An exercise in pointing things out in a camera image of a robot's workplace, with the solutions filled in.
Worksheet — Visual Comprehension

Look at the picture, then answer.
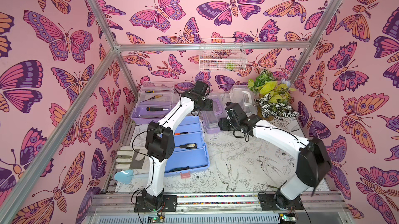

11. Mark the purple toolbox clear lid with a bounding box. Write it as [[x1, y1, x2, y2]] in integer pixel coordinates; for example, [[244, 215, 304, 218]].
[[201, 93, 230, 134]]

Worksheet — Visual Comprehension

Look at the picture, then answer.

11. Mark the white toolbox clear lid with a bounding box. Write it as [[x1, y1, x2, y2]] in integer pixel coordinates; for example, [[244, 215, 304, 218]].
[[229, 85, 257, 116]]

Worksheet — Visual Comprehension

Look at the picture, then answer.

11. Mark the blue toolbox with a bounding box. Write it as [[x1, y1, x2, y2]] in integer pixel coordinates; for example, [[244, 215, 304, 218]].
[[165, 116, 210, 177]]

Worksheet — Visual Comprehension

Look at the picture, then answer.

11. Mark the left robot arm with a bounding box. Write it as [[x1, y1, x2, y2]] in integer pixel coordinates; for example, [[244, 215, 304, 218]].
[[141, 80, 213, 211]]

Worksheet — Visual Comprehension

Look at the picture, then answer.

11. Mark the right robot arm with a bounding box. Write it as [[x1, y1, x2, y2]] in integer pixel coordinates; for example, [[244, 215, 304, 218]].
[[218, 102, 332, 210]]

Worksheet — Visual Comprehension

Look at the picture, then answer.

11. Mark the small orange black screwdriver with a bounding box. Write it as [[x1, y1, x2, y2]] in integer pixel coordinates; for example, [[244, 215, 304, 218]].
[[174, 132, 189, 136]]

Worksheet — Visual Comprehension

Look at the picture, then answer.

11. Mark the potted leafy plant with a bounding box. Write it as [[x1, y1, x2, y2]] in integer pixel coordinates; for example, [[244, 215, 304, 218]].
[[248, 70, 299, 120]]

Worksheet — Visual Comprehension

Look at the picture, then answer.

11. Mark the black yellow screwdriver in blue box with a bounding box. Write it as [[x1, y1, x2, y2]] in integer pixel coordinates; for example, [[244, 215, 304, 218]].
[[176, 143, 197, 149]]

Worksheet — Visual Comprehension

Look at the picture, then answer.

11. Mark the black orange screwdriver in purple box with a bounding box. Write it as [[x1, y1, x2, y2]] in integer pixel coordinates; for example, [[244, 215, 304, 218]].
[[146, 107, 170, 112]]

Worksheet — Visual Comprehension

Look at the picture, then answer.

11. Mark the white wire basket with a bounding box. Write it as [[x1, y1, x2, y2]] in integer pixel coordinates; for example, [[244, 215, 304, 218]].
[[198, 38, 247, 72]]

